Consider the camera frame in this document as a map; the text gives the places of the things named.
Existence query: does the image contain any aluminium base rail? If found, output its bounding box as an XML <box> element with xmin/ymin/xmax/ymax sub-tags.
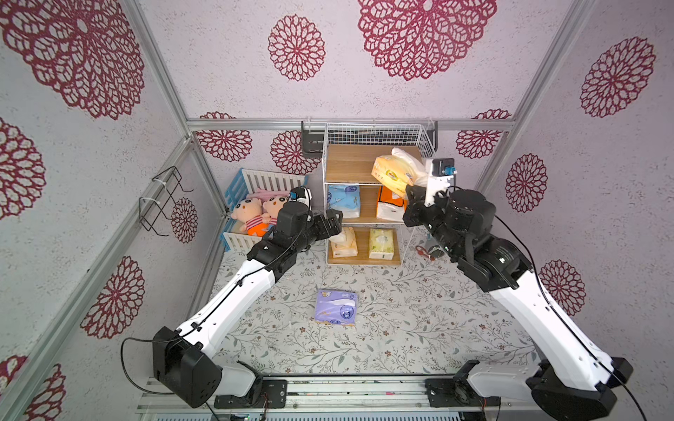
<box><xmin>133</xmin><ymin>375</ymin><xmax>548</xmax><ymax>420</ymax></box>

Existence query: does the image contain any light blue tissue pack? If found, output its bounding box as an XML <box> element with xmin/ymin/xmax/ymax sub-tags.
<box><xmin>328</xmin><ymin>184</ymin><xmax>361</xmax><ymax>219</ymax></box>

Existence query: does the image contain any green tissue pack bottom shelf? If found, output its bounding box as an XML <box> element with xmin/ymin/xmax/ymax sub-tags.
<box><xmin>368</xmin><ymin>229</ymin><xmax>396</xmax><ymax>261</ymax></box>

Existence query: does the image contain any grey plush toy with scissors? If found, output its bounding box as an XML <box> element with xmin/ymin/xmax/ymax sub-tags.
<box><xmin>415</xmin><ymin>237</ymin><xmax>446</xmax><ymax>261</ymax></box>

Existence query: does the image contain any yellow tissue pack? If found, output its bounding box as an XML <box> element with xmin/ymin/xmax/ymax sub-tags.
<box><xmin>371</xmin><ymin>147</ymin><xmax>428</xmax><ymax>200</ymax></box>

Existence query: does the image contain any purple tissue pack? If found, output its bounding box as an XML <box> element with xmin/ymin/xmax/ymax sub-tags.
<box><xmin>314</xmin><ymin>289</ymin><xmax>358</xmax><ymax>326</ymax></box>

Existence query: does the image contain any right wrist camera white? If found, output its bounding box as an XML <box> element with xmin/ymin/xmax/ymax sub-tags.
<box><xmin>425</xmin><ymin>158</ymin><xmax>456</xmax><ymax>207</ymax></box>

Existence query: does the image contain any plush doll orange outfit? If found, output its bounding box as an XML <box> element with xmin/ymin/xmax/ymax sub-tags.
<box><xmin>232</xmin><ymin>198</ymin><xmax>270</xmax><ymax>237</ymax></box>

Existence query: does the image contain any blue white toy crib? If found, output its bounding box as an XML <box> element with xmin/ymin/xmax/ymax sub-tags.
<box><xmin>220</xmin><ymin>168</ymin><xmax>306</xmax><ymax>251</ymax></box>

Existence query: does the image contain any white wire three-tier shelf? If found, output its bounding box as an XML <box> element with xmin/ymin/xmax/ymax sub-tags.
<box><xmin>322</xmin><ymin>123</ymin><xmax>438</xmax><ymax>266</ymax></box>

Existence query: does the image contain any plush doll pink hat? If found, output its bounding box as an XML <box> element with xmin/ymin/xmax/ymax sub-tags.
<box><xmin>247</xmin><ymin>189</ymin><xmax>291</xmax><ymax>226</ymax></box>

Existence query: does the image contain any orange tissue pack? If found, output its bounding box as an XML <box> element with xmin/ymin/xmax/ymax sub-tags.
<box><xmin>376</xmin><ymin>186</ymin><xmax>407</xmax><ymax>222</ymax></box>

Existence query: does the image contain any beige tissue pack bottom shelf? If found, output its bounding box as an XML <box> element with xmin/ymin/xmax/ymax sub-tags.
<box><xmin>329</xmin><ymin>227</ymin><xmax>358</xmax><ymax>259</ymax></box>

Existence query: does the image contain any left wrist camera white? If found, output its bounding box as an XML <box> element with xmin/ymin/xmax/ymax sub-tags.
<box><xmin>290</xmin><ymin>185</ymin><xmax>312</xmax><ymax>210</ymax></box>

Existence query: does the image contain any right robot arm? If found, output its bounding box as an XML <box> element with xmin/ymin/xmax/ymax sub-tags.
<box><xmin>403</xmin><ymin>186</ymin><xmax>634</xmax><ymax>420</ymax></box>

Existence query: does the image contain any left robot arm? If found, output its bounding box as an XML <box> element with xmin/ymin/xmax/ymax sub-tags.
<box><xmin>152</xmin><ymin>201</ymin><xmax>343</xmax><ymax>408</ymax></box>

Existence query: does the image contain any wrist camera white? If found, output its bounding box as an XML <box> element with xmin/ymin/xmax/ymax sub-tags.
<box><xmin>425</xmin><ymin>158</ymin><xmax>456</xmax><ymax>207</ymax></box>
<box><xmin>290</xmin><ymin>185</ymin><xmax>312</xmax><ymax>210</ymax></box>

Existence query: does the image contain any black wire wall rack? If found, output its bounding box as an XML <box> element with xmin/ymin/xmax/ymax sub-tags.
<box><xmin>137</xmin><ymin>166</ymin><xmax>193</xmax><ymax>238</ymax></box>

